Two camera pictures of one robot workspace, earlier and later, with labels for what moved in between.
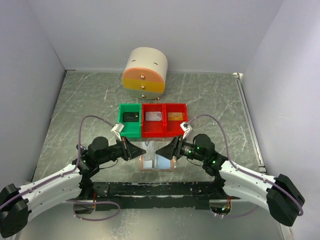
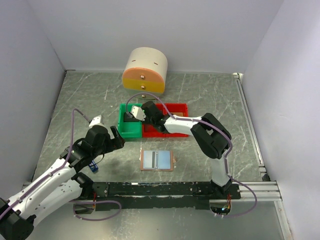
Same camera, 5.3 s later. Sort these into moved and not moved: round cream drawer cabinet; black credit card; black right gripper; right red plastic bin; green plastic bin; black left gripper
Moved: black left gripper; black right gripper
Not moved: right red plastic bin; round cream drawer cabinet; green plastic bin; black credit card
